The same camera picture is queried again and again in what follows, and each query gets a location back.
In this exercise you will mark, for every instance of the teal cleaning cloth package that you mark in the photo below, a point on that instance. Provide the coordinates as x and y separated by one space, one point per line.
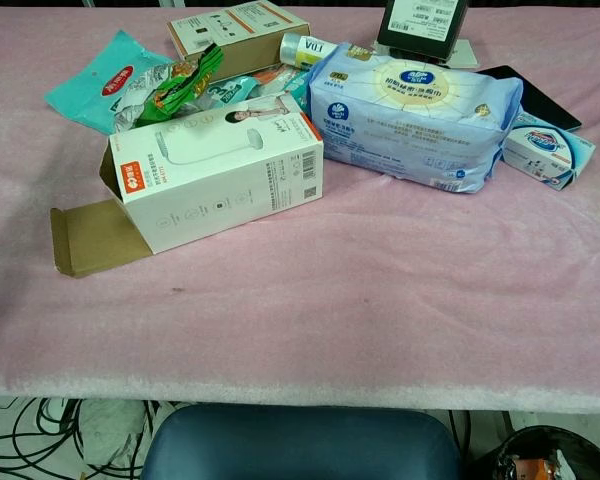
85 90

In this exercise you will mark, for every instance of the pink fleece table cloth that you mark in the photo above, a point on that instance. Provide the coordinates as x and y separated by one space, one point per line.
330 300

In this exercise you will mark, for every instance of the white lamp box open flap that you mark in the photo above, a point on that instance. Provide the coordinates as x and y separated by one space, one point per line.
220 175

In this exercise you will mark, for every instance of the teal orange small packet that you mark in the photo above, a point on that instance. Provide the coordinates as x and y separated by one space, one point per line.
285 82

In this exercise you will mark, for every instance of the teal wipes packet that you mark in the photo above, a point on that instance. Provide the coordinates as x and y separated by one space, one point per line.
230 92

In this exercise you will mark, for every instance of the white yellow tube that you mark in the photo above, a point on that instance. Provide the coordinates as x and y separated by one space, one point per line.
305 50

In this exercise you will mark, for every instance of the green snack bag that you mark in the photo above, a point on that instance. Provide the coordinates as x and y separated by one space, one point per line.
180 90

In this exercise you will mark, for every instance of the flat brown white carton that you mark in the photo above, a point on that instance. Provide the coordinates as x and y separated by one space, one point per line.
240 50

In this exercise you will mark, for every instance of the silver crumpled snack bag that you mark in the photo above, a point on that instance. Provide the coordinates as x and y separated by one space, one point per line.
135 107

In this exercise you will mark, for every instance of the black box with labels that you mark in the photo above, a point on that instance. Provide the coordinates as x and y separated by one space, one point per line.
420 30

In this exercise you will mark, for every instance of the white blue soap box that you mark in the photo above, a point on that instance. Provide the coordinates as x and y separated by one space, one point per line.
545 150

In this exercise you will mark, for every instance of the white plastic bag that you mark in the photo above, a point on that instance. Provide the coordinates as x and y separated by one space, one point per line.
110 425

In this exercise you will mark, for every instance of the orange snack bag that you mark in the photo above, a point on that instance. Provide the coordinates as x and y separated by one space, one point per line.
530 469

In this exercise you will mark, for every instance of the black trash bin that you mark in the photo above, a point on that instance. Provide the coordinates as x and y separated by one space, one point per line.
580 450

